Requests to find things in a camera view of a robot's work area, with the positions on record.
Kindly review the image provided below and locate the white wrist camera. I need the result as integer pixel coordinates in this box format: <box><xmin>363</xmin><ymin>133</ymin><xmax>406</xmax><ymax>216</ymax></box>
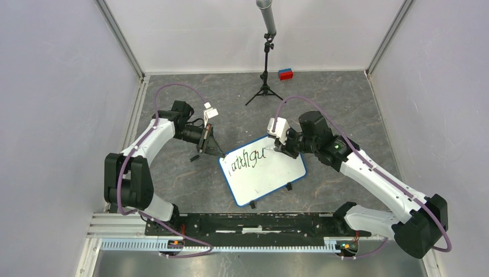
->
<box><xmin>267</xmin><ymin>117</ymin><xmax>290</xmax><ymax>145</ymax></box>
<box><xmin>204</xmin><ymin>102</ymin><xmax>219</xmax><ymax>126</ymax></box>

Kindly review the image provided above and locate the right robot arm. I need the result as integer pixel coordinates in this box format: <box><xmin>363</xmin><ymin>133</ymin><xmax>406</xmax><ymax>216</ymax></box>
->
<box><xmin>267</xmin><ymin>111</ymin><xmax>448</xmax><ymax>259</ymax></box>

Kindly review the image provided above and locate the blue-framed whiteboard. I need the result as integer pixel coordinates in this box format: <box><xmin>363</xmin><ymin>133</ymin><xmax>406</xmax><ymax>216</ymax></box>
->
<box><xmin>218</xmin><ymin>136</ymin><xmax>307</xmax><ymax>207</ymax></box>

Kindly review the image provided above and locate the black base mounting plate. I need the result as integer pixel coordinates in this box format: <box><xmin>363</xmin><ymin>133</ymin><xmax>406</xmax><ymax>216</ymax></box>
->
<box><xmin>169</xmin><ymin>212</ymin><xmax>371</xmax><ymax>248</ymax></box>

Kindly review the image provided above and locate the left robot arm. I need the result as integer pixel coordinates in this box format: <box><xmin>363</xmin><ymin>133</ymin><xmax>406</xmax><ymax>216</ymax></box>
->
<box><xmin>104</xmin><ymin>100</ymin><xmax>225</xmax><ymax>235</ymax></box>

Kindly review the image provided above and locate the silver microphone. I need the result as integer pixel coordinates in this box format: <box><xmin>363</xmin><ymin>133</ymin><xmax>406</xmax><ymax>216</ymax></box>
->
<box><xmin>245</xmin><ymin>0</ymin><xmax>283</xmax><ymax>106</ymax></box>

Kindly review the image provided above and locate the purple cable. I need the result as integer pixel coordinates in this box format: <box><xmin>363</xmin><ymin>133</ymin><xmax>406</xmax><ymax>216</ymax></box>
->
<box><xmin>271</xmin><ymin>95</ymin><xmax>452</xmax><ymax>261</ymax></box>
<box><xmin>116</xmin><ymin>82</ymin><xmax>214</xmax><ymax>259</ymax></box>

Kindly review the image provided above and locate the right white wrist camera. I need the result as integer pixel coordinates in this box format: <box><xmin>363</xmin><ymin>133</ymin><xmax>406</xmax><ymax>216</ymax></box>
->
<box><xmin>267</xmin><ymin>117</ymin><xmax>290</xmax><ymax>145</ymax></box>

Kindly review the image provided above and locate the red and blue eraser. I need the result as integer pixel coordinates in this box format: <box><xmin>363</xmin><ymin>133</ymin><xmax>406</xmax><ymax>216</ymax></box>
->
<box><xmin>277</xmin><ymin>68</ymin><xmax>294</xmax><ymax>81</ymax></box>

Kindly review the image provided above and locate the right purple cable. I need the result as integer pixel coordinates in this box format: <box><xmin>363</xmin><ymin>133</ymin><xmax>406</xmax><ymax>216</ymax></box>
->
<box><xmin>271</xmin><ymin>95</ymin><xmax>452</xmax><ymax>261</ymax></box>

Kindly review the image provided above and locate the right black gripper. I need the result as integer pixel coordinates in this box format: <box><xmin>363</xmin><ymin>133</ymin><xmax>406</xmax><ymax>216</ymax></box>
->
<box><xmin>274</xmin><ymin>126</ymin><xmax>318</xmax><ymax>159</ymax></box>

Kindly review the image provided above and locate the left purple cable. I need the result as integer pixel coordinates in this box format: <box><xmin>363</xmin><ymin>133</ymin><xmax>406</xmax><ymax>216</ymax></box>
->
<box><xmin>116</xmin><ymin>82</ymin><xmax>214</xmax><ymax>259</ymax></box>

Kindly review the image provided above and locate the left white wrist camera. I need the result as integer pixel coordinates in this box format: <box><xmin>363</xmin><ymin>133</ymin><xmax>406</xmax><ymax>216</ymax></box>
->
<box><xmin>204</xmin><ymin>102</ymin><xmax>219</xmax><ymax>126</ymax></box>

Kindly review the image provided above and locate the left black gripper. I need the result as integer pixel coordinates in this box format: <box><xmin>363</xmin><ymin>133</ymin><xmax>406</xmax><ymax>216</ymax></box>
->
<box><xmin>173</xmin><ymin>123</ymin><xmax>225</xmax><ymax>159</ymax></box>

